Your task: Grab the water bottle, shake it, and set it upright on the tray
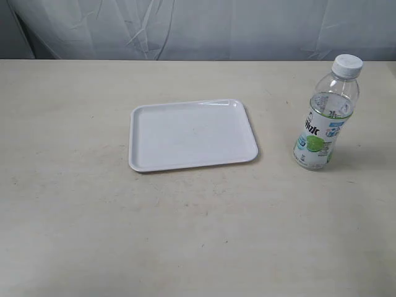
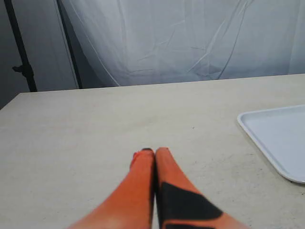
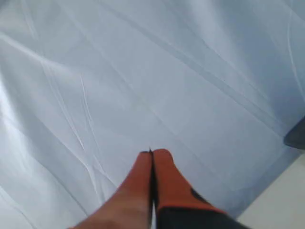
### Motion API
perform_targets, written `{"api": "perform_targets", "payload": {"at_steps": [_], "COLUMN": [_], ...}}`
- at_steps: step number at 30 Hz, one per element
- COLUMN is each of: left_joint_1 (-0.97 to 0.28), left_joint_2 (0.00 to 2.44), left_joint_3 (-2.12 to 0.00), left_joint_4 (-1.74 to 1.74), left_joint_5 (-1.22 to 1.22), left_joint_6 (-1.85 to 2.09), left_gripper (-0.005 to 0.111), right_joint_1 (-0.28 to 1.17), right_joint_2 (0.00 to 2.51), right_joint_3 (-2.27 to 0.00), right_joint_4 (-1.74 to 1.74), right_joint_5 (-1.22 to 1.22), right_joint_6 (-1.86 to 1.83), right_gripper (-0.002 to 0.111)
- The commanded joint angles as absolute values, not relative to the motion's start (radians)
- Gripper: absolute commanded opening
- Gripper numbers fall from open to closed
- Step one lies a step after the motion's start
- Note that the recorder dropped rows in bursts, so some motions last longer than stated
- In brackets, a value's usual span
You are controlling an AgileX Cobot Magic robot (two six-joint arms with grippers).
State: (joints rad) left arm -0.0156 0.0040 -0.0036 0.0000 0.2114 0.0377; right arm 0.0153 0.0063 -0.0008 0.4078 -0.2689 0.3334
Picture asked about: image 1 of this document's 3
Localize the clear bottle green white label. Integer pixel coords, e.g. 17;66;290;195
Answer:
293;54;363;170

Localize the white rectangular plastic tray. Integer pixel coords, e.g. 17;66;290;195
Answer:
128;99;259;173

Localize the white wrinkled backdrop cloth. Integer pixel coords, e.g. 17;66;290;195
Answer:
5;1;395;61

